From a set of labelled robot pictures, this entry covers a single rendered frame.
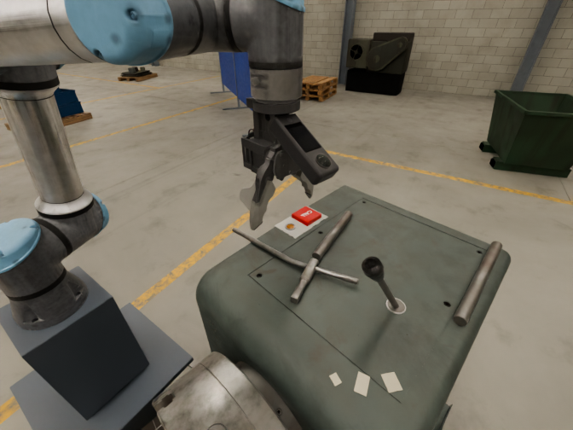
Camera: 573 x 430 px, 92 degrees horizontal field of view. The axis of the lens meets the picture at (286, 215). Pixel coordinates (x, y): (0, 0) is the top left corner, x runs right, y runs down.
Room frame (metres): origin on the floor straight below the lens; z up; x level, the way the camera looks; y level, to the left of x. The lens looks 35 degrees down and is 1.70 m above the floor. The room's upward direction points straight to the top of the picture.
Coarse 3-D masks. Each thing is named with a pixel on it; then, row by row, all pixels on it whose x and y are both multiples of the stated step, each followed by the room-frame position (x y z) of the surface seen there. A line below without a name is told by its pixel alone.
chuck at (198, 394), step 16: (176, 384) 0.22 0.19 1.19; (192, 384) 0.21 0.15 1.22; (208, 384) 0.21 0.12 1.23; (160, 400) 0.20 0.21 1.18; (176, 400) 0.19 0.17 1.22; (192, 400) 0.18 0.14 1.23; (208, 400) 0.18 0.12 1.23; (224, 400) 0.18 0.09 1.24; (160, 416) 0.17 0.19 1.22; (176, 416) 0.16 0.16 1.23; (192, 416) 0.16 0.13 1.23; (208, 416) 0.16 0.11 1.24; (224, 416) 0.16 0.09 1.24; (240, 416) 0.16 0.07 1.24
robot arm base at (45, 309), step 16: (64, 272) 0.48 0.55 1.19; (48, 288) 0.43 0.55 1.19; (64, 288) 0.45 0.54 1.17; (80, 288) 0.48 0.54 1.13; (16, 304) 0.40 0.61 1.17; (32, 304) 0.40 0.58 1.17; (48, 304) 0.41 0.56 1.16; (64, 304) 0.43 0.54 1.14; (80, 304) 0.45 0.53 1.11; (16, 320) 0.39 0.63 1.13; (32, 320) 0.39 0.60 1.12; (48, 320) 0.39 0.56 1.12
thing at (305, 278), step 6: (312, 264) 0.42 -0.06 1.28; (318, 264) 0.43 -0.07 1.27; (306, 270) 0.40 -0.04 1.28; (312, 270) 0.41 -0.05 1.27; (300, 276) 0.39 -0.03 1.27; (306, 276) 0.39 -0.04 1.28; (312, 276) 0.40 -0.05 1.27; (300, 282) 0.38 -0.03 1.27; (306, 282) 0.38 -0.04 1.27; (300, 288) 0.36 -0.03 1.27; (294, 294) 0.35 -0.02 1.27; (300, 294) 0.35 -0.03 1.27; (294, 300) 0.34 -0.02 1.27
